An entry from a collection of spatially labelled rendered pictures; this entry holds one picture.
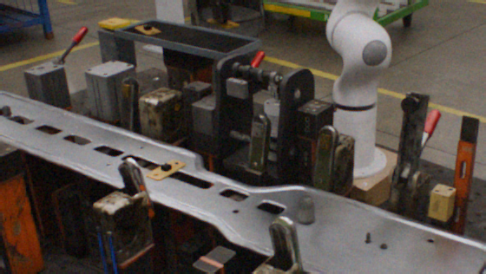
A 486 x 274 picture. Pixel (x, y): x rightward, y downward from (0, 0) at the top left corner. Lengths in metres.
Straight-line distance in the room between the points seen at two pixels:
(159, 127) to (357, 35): 0.51
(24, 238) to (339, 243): 0.76
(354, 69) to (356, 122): 0.18
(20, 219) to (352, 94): 0.84
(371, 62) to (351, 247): 0.61
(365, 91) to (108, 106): 0.64
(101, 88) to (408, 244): 0.85
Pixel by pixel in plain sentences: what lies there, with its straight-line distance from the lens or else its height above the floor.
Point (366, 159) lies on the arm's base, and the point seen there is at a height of 0.82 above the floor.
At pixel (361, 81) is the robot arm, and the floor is 1.06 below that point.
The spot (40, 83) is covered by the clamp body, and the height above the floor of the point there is 1.04.
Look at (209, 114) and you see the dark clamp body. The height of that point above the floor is 1.07.
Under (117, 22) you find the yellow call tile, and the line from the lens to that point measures 1.81.
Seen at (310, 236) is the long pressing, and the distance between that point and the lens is 1.10.
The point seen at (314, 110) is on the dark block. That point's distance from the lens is 1.29.
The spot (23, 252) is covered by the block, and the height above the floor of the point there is 0.79.
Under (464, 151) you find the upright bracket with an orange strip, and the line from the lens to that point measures 1.11.
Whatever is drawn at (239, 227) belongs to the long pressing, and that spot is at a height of 1.00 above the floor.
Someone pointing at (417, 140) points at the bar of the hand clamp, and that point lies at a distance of 1.13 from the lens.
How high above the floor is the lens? 1.62
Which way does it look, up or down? 28 degrees down
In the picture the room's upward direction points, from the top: straight up
